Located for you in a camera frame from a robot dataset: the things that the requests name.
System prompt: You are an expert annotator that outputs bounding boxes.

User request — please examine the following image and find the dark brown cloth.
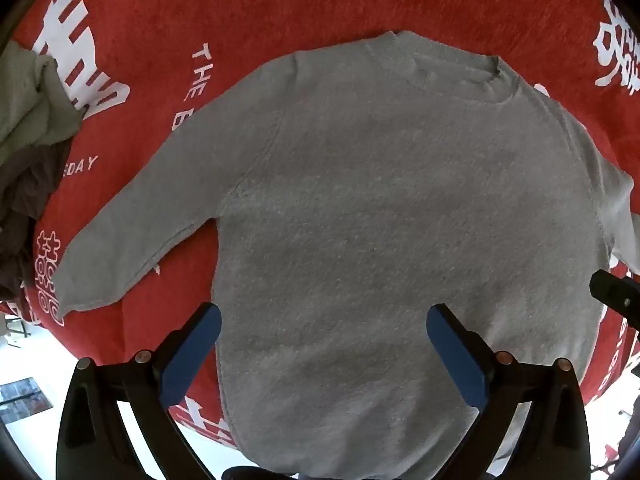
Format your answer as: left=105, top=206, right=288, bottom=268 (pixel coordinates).
left=0, top=137, right=73, bottom=318

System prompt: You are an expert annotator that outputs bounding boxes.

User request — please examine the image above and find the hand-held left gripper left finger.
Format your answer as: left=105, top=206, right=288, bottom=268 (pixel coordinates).
left=56, top=302, right=222, bottom=480

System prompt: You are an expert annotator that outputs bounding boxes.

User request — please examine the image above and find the olive green cloth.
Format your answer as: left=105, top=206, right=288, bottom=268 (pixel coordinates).
left=0, top=40, right=83, bottom=168

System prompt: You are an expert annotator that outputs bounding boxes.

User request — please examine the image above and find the grey knit sweater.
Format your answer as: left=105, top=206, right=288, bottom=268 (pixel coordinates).
left=50, top=30, right=640, bottom=468

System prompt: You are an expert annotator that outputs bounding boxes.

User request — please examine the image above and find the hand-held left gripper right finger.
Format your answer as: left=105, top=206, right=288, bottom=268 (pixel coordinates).
left=426, top=303, right=587, bottom=480

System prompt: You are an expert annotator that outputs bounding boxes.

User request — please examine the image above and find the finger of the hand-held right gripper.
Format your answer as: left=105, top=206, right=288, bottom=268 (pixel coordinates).
left=589, top=269, right=640, bottom=317

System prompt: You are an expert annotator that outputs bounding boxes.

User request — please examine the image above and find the red printed blanket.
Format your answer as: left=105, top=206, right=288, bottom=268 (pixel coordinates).
left=10, top=0, right=640, bottom=453

